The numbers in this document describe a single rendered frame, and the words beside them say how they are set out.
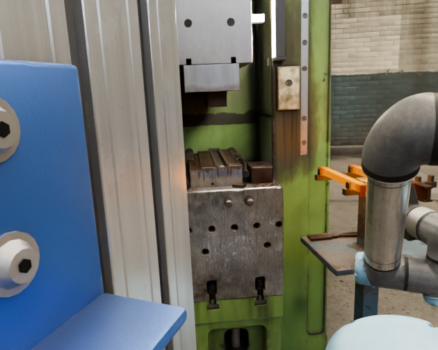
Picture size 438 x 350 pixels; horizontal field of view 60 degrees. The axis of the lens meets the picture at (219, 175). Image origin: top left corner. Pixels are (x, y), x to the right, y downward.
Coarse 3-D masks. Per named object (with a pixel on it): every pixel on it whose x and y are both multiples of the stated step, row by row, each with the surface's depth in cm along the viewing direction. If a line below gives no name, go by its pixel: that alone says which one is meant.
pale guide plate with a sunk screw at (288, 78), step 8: (280, 72) 150; (288, 72) 150; (296, 72) 150; (280, 80) 150; (288, 80) 151; (296, 80) 151; (280, 88) 151; (288, 88) 151; (296, 88) 151; (280, 96) 152; (288, 96) 152; (296, 96) 152; (280, 104) 152; (288, 104) 153; (296, 104) 153
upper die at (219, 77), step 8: (216, 64) 135; (224, 64) 135; (232, 64) 136; (184, 72) 135; (192, 72) 135; (200, 72) 135; (208, 72) 136; (216, 72) 136; (224, 72) 136; (232, 72) 136; (184, 80) 135; (192, 80) 136; (200, 80) 136; (208, 80) 136; (216, 80) 136; (224, 80) 137; (232, 80) 137; (192, 88) 136; (200, 88) 136; (208, 88) 137; (216, 88) 137; (224, 88) 137; (232, 88) 138
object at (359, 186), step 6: (318, 168) 141; (324, 168) 138; (330, 168) 138; (324, 174) 137; (330, 174) 131; (336, 174) 127; (342, 174) 127; (336, 180) 127; (342, 180) 123; (348, 180) 119; (354, 180) 119; (354, 186) 116; (360, 186) 110; (360, 192) 110
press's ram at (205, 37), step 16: (176, 0) 130; (192, 0) 130; (208, 0) 130; (224, 0) 131; (240, 0) 131; (176, 16) 131; (192, 16) 131; (208, 16) 132; (224, 16) 132; (240, 16) 132; (256, 16) 151; (192, 32) 132; (208, 32) 133; (224, 32) 133; (240, 32) 134; (192, 48) 133; (208, 48) 134; (224, 48) 134; (240, 48) 135; (192, 64) 135; (208, 64) 135; (240, 64) 141
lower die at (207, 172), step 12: (204, 156) 167; (228, 156) 164; (192, 168) 148; (204, 168) 143; (216, 168) 143; (228, 168) 144; (240, 168) 144; (192, 180) 143; (204, 180) 144; (216, 180) 144; (228, 180) 145; (240, 180) 145
